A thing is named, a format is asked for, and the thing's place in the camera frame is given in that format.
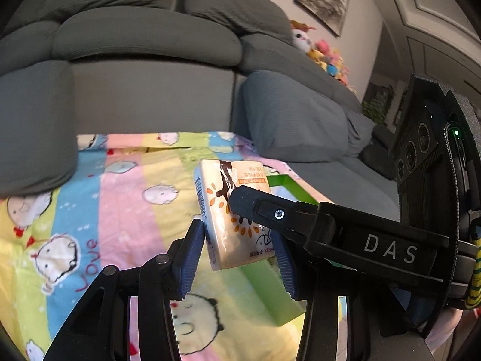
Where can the pile of plush toys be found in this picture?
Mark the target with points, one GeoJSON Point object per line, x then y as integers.
{"type": "Point", "coordinates": [327, 56]}

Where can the pastel striped printed blanket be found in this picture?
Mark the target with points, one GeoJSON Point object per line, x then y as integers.
{"type": "Point", "coordinates": [120, 203]}

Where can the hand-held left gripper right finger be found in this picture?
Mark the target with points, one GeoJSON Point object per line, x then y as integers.
{"type": "Point", "coordinates": [287, 270]}

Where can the person's right forearm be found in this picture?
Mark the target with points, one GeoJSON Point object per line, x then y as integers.
{"type": "Point", "coordinates": [447, 327]}

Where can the dark grey cushion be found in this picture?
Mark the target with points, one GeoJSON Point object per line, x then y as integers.
{"type": "Point", "coordinates": [379, 158]}

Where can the grey loose cushion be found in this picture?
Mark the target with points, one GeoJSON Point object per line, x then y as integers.
{"type": "Point", "coordinates": [297, 124]}

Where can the potted green plant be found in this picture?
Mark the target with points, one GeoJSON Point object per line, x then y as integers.
{"type": "Point", "coordinates": [375, 109]}

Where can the green cardboard box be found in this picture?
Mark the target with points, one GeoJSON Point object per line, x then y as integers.
{"type": "Point", "coordinates": [270, 297]}

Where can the grey sofa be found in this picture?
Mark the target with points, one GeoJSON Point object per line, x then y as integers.
{"type": "Point", "coordinates": [150, 97]}

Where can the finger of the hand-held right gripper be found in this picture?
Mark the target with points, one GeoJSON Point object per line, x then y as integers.
{"type": "Point", "coordinates": [259, 205]}

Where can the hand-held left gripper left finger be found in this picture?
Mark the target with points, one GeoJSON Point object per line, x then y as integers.
{"type": "Point", "coordinates": [189, 255]}

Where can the orange white tissue packet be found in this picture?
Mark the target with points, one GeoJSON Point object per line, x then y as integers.
{"type": "Point", "coordinates": [218, 233]}

